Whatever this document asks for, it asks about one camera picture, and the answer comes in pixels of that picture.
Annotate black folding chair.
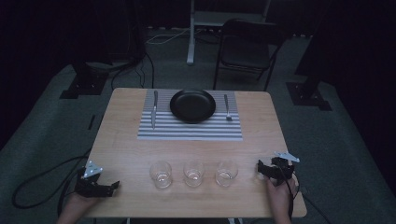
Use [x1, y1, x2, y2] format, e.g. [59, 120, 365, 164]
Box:
[212, 18, 287, 92]

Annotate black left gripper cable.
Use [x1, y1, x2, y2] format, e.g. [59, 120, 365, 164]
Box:
[11, 148, 93, 217]

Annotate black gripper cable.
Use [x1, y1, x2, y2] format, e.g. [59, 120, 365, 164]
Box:
[276, 164, 301, 222]
[11, 148, 93, 217]

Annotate black stand with base plate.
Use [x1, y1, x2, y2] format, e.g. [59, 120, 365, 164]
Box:
[59, 61, 110, 100]
[285, 0, 333, 112]

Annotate white metal desk frame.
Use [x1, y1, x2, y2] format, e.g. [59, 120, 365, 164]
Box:
[185, 0, 273, 65]

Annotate person's left hand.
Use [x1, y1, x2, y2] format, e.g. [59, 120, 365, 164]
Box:
[65, 189, 101, 217]

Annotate grey striped placemat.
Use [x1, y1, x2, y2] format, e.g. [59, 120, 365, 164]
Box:
[136, 89, 244, 142]

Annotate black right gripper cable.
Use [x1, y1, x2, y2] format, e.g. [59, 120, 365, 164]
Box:
[276, 164, 301, 222]

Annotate white floor cable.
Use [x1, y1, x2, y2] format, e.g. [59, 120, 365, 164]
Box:
[145, 27, 204, 46]

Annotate black floor cables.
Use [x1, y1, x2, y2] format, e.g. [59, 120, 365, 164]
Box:
[110, 51, 156, 91]

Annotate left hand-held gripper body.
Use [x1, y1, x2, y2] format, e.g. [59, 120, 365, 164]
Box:
[75, 160, 110, 198]

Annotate black plate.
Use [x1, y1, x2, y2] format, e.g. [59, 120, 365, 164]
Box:
[169, 89, 217, 124]

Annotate silver table knife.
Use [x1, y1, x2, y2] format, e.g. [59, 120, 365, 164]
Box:
[150, 90, 159, 131]

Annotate silver fork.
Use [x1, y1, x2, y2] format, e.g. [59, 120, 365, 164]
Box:
[223, 93, 233, 122]

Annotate clear drinking glass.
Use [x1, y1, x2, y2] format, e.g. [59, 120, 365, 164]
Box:
[215, 160, 239, 188]
[148, 161, 173, 189]
[182, 159, 205, 188]

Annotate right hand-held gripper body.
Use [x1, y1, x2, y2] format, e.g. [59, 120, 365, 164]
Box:
[264, 150, 301, 188]

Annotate person's right hand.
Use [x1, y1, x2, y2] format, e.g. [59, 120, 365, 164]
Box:
[264, 173, 299, 217]

